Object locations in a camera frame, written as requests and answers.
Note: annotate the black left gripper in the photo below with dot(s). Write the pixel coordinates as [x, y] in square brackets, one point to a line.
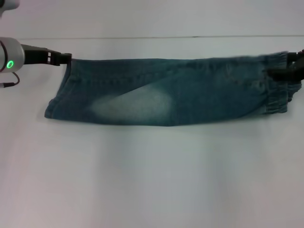
[38, 55]

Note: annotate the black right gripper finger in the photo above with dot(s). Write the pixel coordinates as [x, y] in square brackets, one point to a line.
[289, 74]
[297, 55]

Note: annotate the blue denim shorts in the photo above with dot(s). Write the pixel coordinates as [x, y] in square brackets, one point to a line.
[166, 95]

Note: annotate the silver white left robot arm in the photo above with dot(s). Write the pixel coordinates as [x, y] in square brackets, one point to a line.
[12, 54]

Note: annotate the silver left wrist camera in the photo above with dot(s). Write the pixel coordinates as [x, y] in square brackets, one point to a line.
[6, 3]

